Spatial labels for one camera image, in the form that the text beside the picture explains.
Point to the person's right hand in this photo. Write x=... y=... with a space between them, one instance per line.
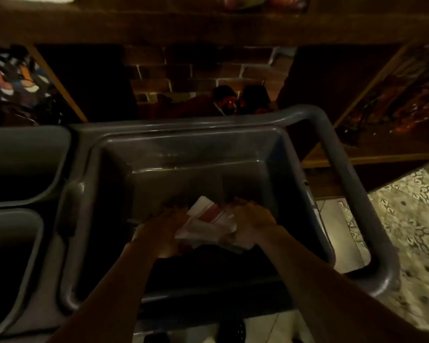
x=252 y=221

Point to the person's left hand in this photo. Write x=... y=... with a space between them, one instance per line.
x=162 y=235

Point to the person's right fingers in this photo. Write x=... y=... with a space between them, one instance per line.
x=241 y=210

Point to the person's left fingers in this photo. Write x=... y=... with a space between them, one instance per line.
x=175 y=216

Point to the white and red paper wrapper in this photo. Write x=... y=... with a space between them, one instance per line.
x=209 y=225

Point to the person's left forearm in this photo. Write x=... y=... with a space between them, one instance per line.
x=107 y=300

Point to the person's right forearm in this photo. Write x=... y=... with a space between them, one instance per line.
x=329 y=292

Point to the large grey plastic bus tub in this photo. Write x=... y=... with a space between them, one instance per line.
x=196 y=207

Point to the dark bottles with red labels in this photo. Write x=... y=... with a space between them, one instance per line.
x=241 y=101

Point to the grey plastic utility cart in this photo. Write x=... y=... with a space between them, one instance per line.
x=357 y=217

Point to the small grey plastic bin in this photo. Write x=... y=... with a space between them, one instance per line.
x=7 y=267
x=21 y=164

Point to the dark wooden shelf unit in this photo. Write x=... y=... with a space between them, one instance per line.
x=214 y=28

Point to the colourful patterned fabric item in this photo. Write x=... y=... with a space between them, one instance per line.
x=16 y=82

